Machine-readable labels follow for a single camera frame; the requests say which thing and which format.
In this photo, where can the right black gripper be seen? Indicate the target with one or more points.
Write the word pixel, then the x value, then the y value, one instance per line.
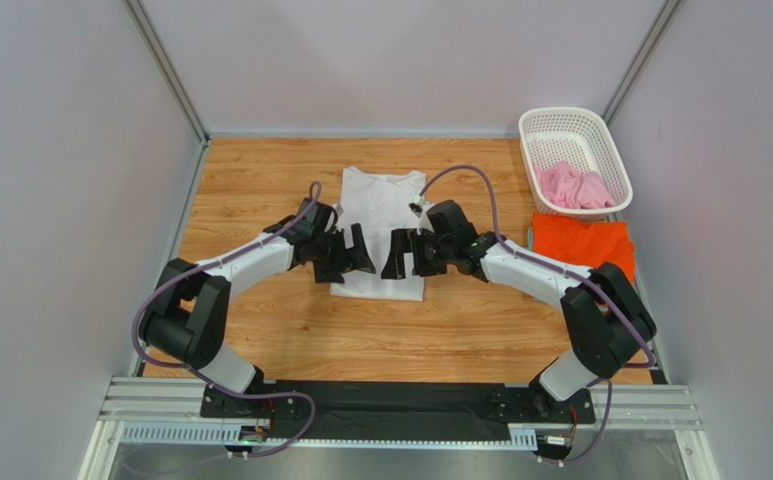
pixel 416 252

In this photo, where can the aluminium frame rail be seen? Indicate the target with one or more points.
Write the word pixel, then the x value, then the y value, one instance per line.
pixel 167 410

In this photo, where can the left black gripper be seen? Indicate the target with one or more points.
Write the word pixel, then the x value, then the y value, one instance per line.
pixel 348 260

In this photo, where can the pink t shirt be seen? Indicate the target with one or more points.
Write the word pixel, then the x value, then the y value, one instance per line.
pixel 564 186

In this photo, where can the white plastic laundry basket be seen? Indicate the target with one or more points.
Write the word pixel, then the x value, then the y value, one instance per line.
pixel 581 139

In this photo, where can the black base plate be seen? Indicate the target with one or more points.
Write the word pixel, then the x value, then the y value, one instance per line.
pixel 335 410

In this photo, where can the right corner aluminium post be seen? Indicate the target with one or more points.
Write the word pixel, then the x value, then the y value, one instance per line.
pixel 646 50

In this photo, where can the corner aluminium post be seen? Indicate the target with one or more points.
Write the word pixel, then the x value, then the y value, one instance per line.
pixel 140 17
pixel 646 50

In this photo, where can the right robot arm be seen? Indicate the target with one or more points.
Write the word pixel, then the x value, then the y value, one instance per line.
pixel 606 321

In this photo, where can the left corner aluminium post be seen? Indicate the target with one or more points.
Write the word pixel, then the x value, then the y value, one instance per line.
pixel 140 17

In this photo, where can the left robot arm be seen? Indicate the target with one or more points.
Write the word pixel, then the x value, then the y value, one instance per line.
pixel 186 316

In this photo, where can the white t shirt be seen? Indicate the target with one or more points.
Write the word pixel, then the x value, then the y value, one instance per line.
pixel 379 203

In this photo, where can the folded orange t shirt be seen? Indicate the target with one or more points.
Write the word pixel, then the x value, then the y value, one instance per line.
pixel 579 243

